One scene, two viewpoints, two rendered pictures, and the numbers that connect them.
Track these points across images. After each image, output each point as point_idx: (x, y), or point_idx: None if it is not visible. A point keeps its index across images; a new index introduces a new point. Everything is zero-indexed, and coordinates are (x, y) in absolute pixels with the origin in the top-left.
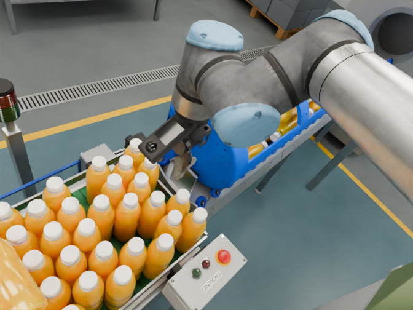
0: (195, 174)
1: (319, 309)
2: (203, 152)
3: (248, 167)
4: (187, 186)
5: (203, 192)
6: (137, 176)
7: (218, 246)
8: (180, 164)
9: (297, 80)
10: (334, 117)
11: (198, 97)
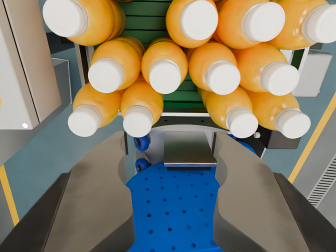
0: (170, 165)
1: (5, 154)
2: (189, 204)
3: None
4: (172, 143)
5: (156, 152)
6: (234, 76)
7: (9, 105)
8: (69, 209)
9: None
10: None
11: None
